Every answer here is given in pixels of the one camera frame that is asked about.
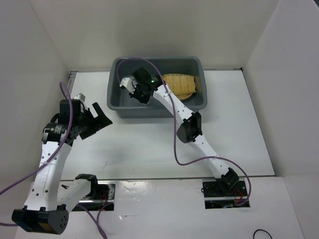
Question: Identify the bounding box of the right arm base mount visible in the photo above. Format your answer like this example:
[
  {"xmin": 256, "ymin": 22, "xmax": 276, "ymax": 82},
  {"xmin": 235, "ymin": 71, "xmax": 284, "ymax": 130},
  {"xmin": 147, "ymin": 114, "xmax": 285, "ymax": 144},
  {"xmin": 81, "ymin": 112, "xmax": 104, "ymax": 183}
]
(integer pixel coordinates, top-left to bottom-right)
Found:
[{"xmin": 201, "ymin": 178, "xmax": 250, "ymax": 209}]

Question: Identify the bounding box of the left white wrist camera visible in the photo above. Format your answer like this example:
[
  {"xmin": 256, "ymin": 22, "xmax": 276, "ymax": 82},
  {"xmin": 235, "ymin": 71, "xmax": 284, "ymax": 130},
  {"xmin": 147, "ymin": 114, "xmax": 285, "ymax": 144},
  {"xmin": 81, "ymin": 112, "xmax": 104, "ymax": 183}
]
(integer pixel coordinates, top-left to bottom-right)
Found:
[{"xmin": 72, "ymin": 93, "xmax": 85, "ymax": 102}]

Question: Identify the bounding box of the tan plate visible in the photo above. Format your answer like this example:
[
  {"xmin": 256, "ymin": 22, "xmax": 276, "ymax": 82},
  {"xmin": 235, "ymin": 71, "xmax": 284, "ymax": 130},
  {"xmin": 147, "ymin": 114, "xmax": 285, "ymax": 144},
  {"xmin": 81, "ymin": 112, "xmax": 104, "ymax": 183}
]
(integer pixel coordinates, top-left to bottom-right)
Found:
[
  {"xmin": 177, "ymin": 92, "xmax": 193, "ymax": 99},
  {"xmin": 180, "ymin": 95, "xmax": 191, "ymax": 101}
]

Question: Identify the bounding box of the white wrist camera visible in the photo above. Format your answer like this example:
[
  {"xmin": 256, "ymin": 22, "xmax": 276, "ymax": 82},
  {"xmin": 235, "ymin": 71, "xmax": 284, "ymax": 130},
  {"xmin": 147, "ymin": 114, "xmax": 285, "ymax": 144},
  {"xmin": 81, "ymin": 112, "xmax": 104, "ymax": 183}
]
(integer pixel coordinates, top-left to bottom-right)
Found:
[
  {"xmin": 72, "ymin": 93, "xmax": 85, "ymax": 102},
  {"xmin": 120, "ymin": 77, "xmax": 137, "ymax": 94}
]

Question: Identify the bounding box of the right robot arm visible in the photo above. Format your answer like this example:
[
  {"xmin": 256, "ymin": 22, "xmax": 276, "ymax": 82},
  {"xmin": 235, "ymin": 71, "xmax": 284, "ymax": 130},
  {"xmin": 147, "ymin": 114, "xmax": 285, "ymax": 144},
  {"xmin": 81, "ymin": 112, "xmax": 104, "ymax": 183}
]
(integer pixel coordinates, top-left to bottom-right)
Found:
[{"xmin": 120, "ymin": 67, "xmax": 239, "ymax": 196}]

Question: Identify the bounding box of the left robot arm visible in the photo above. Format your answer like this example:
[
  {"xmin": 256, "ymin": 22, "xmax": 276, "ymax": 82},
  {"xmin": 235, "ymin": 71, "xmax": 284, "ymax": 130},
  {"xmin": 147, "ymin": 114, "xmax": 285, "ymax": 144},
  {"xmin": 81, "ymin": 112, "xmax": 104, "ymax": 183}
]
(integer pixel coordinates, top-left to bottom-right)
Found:
[{"xmin": 11, "ymin": 99, "xmax": 112, "ymax": 235}]

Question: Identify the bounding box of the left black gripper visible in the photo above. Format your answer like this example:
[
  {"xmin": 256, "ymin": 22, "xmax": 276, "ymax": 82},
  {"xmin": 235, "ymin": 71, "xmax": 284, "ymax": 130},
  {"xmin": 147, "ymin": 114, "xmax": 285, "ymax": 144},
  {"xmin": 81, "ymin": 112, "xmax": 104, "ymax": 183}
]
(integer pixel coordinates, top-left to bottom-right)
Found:
[{"xmin": 74, "ymin": 102, "xmax": 112, "ymax": 139}]

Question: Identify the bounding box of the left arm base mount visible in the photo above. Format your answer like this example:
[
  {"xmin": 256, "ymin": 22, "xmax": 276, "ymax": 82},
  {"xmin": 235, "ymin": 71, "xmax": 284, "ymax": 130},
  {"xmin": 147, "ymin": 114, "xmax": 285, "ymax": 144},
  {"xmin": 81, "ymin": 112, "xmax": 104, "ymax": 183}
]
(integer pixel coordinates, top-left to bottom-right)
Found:
[{"xmin": 61, "ymin": 181, "xmax": 117, "ymax": 212}]

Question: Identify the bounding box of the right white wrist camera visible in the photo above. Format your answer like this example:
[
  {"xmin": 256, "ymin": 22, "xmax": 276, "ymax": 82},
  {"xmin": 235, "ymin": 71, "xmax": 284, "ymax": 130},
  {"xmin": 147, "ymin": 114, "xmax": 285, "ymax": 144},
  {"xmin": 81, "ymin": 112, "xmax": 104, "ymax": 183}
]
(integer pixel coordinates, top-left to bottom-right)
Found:
[{"xmin": 120, "ymin": 77, "xmax": 137, "ymax": 94}]

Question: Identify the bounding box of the black cable loop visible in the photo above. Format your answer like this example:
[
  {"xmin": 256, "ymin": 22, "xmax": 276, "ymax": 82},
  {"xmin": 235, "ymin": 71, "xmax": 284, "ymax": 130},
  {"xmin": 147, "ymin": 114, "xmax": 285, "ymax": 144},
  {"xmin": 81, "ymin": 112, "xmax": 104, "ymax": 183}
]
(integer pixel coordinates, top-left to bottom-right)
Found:
[{"xmin": 253, "ymin": 229, "xmax": 273, "ymax": 239}]

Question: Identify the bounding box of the woven bamboo tray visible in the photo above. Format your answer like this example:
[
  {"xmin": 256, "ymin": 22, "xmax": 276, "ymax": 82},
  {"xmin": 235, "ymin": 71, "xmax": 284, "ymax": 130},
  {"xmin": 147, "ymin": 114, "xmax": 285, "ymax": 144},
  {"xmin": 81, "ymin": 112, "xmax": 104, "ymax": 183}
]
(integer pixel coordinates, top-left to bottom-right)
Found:
[{"xmin": 162, "ymin": 74, "xmax": 196, "ymax": 96}]

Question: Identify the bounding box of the grey plastic bin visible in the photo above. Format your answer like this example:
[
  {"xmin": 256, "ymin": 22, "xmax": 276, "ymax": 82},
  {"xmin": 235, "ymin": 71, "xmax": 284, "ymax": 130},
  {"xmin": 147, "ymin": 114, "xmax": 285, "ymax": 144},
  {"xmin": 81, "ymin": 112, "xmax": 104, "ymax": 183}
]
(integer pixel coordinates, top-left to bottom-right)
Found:
[{"xmin": 107, "ymin": 56, "xmax": 207, "ymax": 119}]

